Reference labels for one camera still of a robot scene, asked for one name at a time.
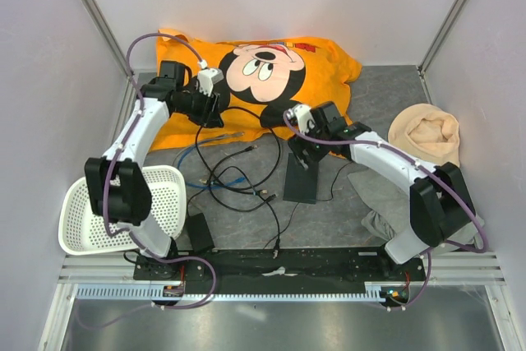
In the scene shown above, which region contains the blue ethernet cable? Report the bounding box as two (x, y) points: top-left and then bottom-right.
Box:
(174, 132), (247, 190)

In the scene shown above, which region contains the slotted cable duct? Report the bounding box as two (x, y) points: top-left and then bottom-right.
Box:
(76, 284), (387, 303)

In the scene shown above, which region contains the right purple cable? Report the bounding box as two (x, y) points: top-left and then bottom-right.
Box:
(282, 110), (488, 315)

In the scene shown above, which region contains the black power adapter brick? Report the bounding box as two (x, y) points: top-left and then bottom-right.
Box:
(185, 213), (215, 254)

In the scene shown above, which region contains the peach towel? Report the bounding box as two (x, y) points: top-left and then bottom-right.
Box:
(388, 104), (460, 167)

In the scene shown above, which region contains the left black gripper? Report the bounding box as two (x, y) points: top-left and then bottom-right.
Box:
(174, 85), (224, 130)

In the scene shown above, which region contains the white perforated plastic basket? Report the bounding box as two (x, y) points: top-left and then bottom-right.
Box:
(58, 165), (187, 256)

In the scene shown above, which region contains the black network switch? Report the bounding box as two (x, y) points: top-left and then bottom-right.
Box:
(283, 153), (319, 205)

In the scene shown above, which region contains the black ethernet cable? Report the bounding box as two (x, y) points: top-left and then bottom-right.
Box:
(195, 106), (284, 215)

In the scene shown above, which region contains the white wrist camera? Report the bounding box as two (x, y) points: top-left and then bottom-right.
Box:
(284, 104), (316, 135)
(196, 60), (224, 97)

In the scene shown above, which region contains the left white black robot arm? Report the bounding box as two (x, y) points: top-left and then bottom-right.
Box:
(84, 61), (224, 279)

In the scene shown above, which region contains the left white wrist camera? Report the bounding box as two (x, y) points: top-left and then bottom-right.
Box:
(196, 60), (224, 97)

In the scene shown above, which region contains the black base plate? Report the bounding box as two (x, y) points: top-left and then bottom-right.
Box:
(133, 246), (428, 286)

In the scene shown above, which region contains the orange Mickey Mouse pillow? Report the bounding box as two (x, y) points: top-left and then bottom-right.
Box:
(150, 29), (362, 150)

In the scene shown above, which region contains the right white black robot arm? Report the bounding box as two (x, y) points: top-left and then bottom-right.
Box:
(283, 102), (482, 280)

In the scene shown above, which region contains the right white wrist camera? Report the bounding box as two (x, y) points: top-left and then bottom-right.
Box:
(284, 104), (316, 135)

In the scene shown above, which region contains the grey ethernet cable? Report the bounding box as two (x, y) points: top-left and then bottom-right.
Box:
(199, 145), (260, 186)

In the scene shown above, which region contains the purple cable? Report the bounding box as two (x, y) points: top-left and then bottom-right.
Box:
(282, 110), (488, 315)
(73, 32), (217, 330)

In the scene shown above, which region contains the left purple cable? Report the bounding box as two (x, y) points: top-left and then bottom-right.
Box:
(73, 32), (217, 330)

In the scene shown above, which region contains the grey cloth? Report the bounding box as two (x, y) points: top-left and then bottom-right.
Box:
(347, 168), (482, 256)

